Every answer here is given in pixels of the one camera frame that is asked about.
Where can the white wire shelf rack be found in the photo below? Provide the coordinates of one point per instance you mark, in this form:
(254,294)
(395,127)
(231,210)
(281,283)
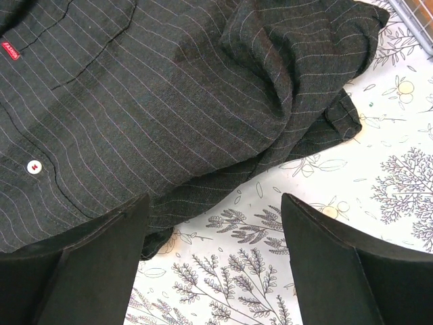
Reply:
(417,15)

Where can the black pinstriped shirt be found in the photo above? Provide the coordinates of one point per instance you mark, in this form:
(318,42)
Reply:
(104,101)

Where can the floral tablecloth mat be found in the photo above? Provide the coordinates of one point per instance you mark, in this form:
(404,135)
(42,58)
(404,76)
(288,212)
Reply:
(231,265)

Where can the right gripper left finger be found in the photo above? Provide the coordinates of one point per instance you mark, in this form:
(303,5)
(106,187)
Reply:
(82,276)

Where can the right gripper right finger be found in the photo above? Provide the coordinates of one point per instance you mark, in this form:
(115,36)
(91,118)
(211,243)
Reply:
(345,276)

